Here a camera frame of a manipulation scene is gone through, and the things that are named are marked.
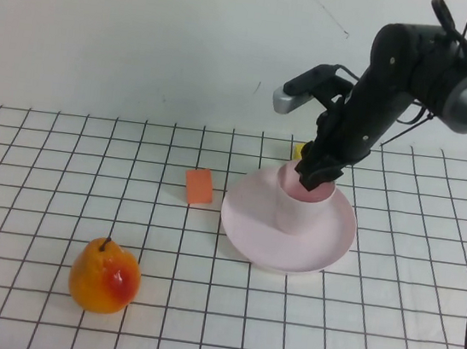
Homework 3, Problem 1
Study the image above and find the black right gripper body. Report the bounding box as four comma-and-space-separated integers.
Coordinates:
309, 13, 429, 179

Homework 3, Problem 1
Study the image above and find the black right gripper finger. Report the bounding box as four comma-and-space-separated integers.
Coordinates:
295, 141, 323, 177
300, 159, 345, 197

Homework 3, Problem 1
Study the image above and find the pink plastic cup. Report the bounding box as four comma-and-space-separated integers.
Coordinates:
269, 157, 340, 241

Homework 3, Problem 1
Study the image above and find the pink round plate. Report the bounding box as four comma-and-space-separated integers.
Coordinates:
213, 158, 364, 284

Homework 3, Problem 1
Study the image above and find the orange foam block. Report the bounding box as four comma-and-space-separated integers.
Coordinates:
181, 166, 218, 209

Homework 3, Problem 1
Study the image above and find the orange red toy pear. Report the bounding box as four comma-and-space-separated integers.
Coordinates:
64, 232, 147, 320

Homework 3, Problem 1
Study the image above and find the white black grid tablecloth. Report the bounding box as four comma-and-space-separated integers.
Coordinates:
0, 90, 467, 349

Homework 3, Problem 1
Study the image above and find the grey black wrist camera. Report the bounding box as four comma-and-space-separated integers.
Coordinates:
270, 55, 358, 124

